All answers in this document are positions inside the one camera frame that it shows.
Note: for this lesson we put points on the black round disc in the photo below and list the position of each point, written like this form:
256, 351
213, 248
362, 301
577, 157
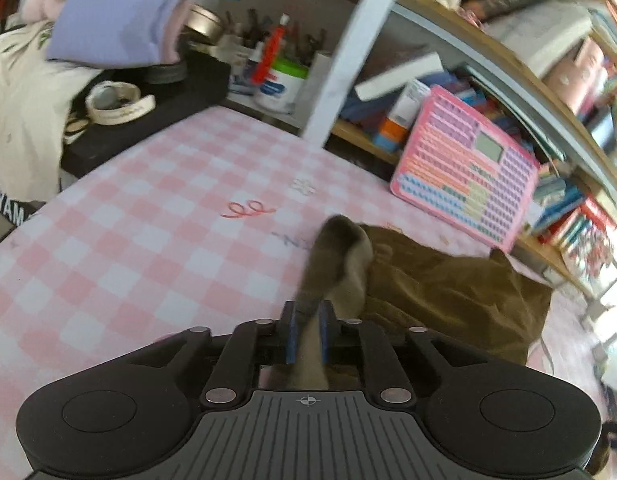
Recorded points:
166, 72

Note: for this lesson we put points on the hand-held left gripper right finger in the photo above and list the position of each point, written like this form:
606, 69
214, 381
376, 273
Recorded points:
324, 334

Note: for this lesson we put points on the pink toy keyboard tablet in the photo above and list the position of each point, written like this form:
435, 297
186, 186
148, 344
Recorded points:
463, 170

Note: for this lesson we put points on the beige cloth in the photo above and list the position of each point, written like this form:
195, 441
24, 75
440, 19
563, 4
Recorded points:
23, 105

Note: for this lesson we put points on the round brass tin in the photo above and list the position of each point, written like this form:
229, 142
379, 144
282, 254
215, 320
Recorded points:
203, 22

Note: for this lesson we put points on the white jar green lid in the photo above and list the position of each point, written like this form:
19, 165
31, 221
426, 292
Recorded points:
281, 85

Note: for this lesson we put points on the red bottle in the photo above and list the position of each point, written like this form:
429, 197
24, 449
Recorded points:
271, 50

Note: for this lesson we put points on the pen holder with pens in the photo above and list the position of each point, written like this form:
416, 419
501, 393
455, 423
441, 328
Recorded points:
243, 60

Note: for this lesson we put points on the lavender cushion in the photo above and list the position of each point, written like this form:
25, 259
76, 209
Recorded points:
113, 15

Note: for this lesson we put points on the white orange box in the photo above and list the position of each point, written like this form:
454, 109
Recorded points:
401, 115

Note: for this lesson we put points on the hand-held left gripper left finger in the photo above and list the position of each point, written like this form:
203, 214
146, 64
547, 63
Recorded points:
291, 336

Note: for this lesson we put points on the black keyboard case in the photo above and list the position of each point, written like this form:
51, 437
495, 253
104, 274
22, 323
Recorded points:
188, 95

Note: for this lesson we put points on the pink checkered table mat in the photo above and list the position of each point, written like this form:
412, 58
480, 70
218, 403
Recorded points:
138, 240

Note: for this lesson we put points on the brown ribbed garment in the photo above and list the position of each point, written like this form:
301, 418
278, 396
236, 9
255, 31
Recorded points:
438, 295

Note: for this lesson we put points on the white wooden bookshelf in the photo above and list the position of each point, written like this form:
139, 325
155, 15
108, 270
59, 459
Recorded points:
348, 60

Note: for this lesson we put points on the white wristwatch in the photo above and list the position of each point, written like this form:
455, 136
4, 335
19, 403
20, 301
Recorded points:
113, 105

